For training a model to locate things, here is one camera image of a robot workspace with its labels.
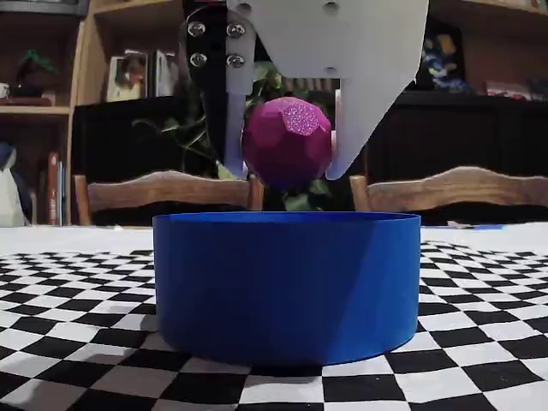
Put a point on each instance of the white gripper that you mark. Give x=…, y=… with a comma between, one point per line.
x=338, y=38

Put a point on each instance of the pink faceted ball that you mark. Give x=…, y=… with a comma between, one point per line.
x=282, y=154

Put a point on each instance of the photo box with bird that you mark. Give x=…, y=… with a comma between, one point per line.
x=126, y=79

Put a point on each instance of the blue round box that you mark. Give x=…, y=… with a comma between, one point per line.
x=287, y=291

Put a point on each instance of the red and white box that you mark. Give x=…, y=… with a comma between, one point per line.
x=507, y=91

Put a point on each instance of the small blue box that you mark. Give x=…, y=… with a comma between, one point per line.
x=539, y=89

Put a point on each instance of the green houseplant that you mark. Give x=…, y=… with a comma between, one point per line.
x=188, y=132

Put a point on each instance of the grey upright book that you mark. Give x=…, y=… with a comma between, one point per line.
x=167, y=75

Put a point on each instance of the starry night picture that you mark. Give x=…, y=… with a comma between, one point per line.
x=445, y=64

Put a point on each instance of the wooden chair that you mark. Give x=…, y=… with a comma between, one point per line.
x=462, y=192
x=162, y=192

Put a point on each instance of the black sideboard cabinet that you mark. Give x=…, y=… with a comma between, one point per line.
x=471, y=128

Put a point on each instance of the light wooden bookshelf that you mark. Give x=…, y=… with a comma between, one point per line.
x=85, y=64

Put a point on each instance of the blue tape strip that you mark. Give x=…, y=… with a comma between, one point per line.
x=484, y=227

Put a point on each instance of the row of standing books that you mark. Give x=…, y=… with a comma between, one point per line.
x=55, y=192

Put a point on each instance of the bonsai tree model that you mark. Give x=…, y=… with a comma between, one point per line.
x=34, y=73

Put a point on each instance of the white mug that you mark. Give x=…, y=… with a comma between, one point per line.
x=3, y=91

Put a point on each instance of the white and blue figure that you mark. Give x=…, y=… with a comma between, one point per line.
x=10, y=197

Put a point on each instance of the black white checkered mat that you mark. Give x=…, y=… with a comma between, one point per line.
x=64, y=342

